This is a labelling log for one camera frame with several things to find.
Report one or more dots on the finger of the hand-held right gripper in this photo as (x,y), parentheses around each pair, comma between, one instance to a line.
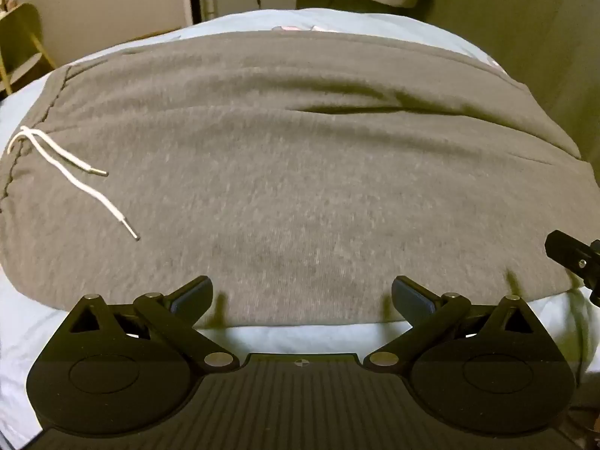
(565,248)

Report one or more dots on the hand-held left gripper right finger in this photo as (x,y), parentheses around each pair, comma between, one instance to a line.
(408,294)

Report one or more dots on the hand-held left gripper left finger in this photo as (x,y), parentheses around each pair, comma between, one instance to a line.
(194,293)

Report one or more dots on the grey pants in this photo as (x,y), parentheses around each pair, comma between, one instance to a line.
(300,173)

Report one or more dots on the light blue printed bed sheet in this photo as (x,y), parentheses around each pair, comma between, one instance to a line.
(28,318)

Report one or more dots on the round wooden side table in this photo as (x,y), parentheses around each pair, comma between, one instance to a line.
(21,33)

